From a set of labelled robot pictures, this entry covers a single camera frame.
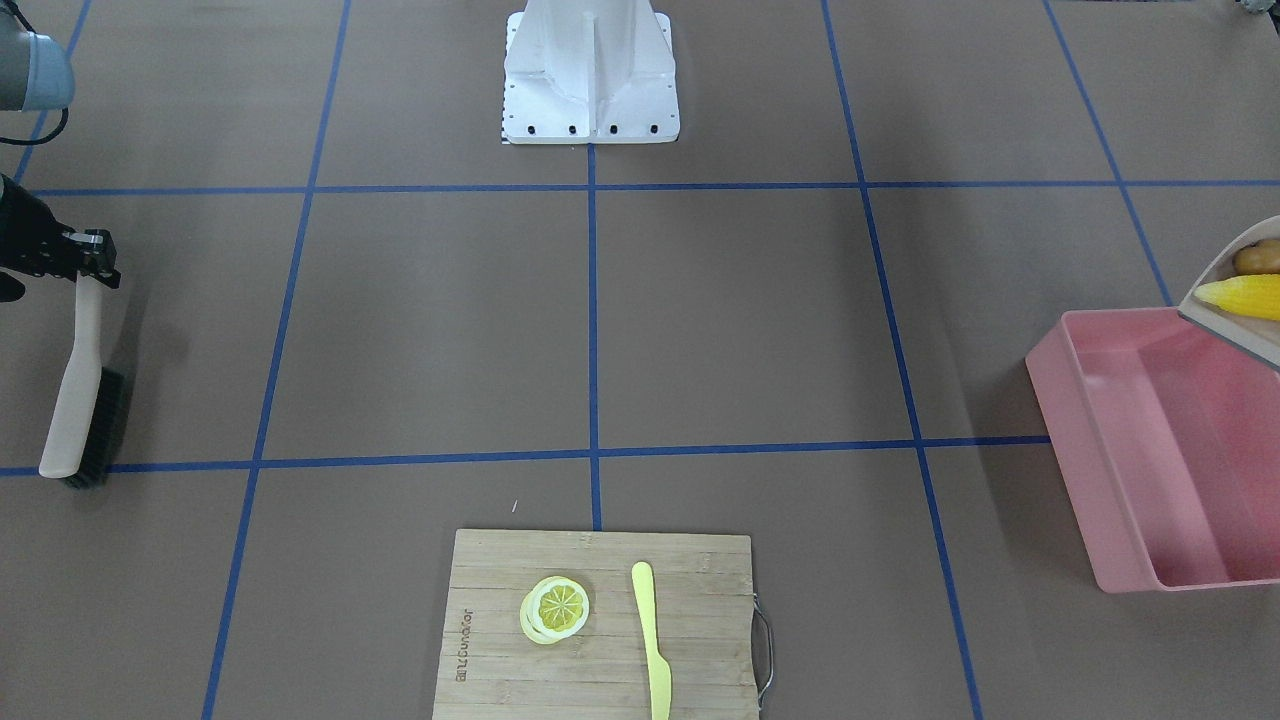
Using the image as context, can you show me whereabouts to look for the brown toy potato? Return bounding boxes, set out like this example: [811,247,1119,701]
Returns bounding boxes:
[1231,238,1280,275]

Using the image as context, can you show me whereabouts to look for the white brush with black bristles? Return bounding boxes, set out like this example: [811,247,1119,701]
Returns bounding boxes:
[38,277,128,489]

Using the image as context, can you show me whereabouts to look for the yellow toy corn cob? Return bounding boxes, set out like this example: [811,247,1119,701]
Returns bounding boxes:
[1192,275,1280,322]

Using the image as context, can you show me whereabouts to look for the yellow lemon slices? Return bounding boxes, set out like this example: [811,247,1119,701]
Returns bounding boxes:
[518,577,591,644]

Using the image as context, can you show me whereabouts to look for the pink plastic bin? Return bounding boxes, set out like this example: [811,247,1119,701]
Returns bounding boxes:
[1025,307,1279,593]

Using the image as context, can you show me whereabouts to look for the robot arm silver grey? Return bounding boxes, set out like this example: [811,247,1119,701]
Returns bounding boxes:
[1,1,76,149]

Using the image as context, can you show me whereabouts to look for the bamboo cutting board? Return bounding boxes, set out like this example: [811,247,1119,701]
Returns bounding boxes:
[431,529,762,719]

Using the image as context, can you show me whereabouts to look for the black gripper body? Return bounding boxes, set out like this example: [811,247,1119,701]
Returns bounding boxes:
[1,176,70,301]

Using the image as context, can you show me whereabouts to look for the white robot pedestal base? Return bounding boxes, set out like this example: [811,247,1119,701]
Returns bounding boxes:
[500,1,681,145]

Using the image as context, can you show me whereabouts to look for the yellow plastic knife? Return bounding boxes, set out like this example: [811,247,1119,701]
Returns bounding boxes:
[631,561,673,719]

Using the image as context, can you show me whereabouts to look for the beige plastic dustpan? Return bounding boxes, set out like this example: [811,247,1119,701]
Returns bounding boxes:
[1176,217,1279,372]

